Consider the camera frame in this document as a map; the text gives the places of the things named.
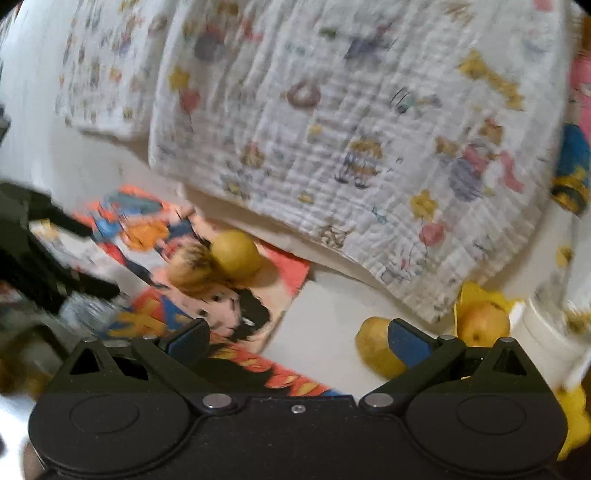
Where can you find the yellow fruit in bowl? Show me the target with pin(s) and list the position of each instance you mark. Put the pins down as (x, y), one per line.
(485, 323)

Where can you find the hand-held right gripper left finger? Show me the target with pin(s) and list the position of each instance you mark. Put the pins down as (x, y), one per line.
(187, 344)

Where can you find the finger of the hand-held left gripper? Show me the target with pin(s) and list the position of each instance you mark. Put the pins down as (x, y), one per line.
(64, 214)
(87, 284)

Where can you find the yellow scalloped bowl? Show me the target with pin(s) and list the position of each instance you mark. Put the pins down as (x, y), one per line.
(471, 295)

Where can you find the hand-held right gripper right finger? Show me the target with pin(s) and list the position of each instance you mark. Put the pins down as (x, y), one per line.
(411, 344)

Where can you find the white plastic cup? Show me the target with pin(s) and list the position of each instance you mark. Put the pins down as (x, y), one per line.
(540, 332)

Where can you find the round yellow fruit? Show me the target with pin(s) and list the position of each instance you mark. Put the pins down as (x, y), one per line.
(236, 254)

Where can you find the white printed muslin cloth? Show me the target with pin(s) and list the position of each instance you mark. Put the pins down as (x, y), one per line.
(351, 138)
(106, 64)

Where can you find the colourful cartoon drawing sheets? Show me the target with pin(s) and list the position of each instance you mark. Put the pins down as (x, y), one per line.
(258, 314)

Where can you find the striped pepino melon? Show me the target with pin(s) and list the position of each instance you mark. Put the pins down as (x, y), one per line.
(189, 270)

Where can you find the pink figure wall poster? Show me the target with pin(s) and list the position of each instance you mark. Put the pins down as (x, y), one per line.
(575, 138)

